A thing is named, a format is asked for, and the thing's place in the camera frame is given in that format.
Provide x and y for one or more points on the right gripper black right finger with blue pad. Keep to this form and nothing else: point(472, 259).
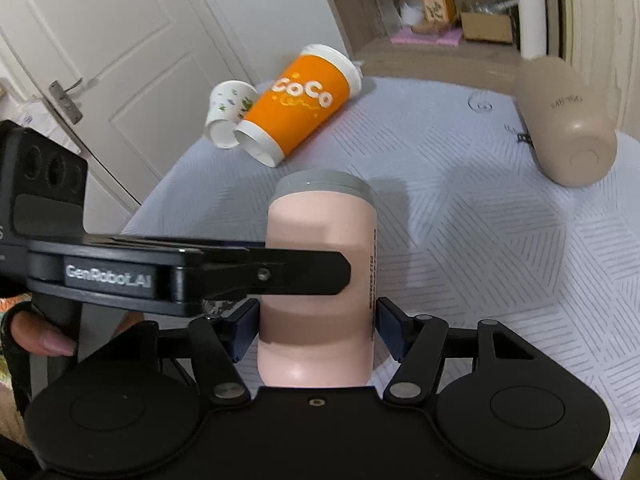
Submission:
point(416, 343)

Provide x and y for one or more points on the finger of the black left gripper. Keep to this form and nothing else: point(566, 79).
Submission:
point(233, 271)

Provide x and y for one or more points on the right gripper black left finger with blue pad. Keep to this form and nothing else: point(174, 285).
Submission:
point(217, 344)

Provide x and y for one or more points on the pink tumbler grey lid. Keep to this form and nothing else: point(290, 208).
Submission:
point(317, 318)

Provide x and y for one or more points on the small white floral paper cup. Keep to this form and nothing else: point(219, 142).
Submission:
point(229, 102)

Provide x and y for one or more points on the orange CoCo paper cup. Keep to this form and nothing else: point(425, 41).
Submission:
point(305, 96)

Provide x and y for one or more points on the person's hand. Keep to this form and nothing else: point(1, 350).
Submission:
point(35, 335)

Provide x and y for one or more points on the light grey patterned tablecloth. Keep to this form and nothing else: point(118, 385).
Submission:
point(468, 227)

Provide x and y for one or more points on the white door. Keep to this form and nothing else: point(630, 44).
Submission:
point(148, 67)

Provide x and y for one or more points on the taupe tumbler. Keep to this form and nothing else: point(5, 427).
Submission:
point(574, 140)

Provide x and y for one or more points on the clear bottle cream cap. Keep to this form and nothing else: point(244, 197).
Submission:
point(389, 16)

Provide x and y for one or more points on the pink flat box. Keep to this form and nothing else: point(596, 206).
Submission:
point(448, 38)

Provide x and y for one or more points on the small cardboard box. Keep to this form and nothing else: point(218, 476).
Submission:
point(487, 27)

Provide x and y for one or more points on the wooden open shelf unit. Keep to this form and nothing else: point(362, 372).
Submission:
point(476, 43)

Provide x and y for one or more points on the orange wooden decor block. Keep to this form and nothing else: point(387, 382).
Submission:
point(439, 13)

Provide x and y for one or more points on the white paper towel roll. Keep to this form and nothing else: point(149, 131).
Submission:
point(533, 28)

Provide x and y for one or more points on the light wood wardrobe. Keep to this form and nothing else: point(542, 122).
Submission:
point(601, 41)

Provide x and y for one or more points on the silver door handle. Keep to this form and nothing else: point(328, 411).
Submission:
point(65, 102)

